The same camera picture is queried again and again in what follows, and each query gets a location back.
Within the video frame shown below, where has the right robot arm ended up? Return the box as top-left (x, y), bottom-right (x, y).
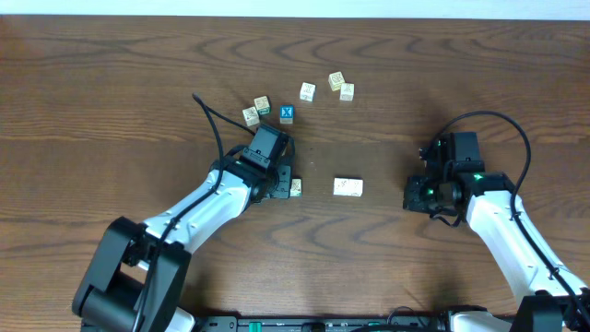
top-left (403, 172), bottom-right (589, 331)

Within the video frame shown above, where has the wooden block green side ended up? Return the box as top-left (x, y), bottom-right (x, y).
top-left (254, 96), bottom-right (271, 115)

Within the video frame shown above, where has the wooden block green edge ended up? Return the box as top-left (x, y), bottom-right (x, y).
top-left (289, 178), bottom-right (302, 197)

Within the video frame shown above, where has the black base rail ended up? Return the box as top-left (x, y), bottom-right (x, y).
top-left (193, 305), bottom-right (513, 332)

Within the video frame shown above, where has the wooden block blue X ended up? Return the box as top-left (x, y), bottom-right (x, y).
top-left (279, 105), bottom-right (295, 125)

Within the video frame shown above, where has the wooden block umbrella drawing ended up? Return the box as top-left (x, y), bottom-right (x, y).
top-left (300, 82), bottom-right (316, 102)

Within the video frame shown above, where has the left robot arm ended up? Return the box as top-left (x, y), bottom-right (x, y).
top-left (72, 157), bottom-right (291, 331)

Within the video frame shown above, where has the wooden block yellow side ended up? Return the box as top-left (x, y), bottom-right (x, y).
top-left (328, 71), bottom-right (346, 91)

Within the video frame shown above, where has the wooden block red side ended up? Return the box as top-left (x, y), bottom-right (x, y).
top-left (339, 83), bottom-right (355, 101)

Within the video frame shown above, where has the wooden block yellow violin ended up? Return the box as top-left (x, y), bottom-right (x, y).
top-left (333, 178), bottom-right (349, 196)

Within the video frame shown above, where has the wooden block green letter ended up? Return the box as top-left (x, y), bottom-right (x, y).
top-left (242, 106), bottom-right (260, 127)

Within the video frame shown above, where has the wooden block green L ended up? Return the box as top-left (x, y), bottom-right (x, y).
top-left (347, 179), bottom-right (363, 196)

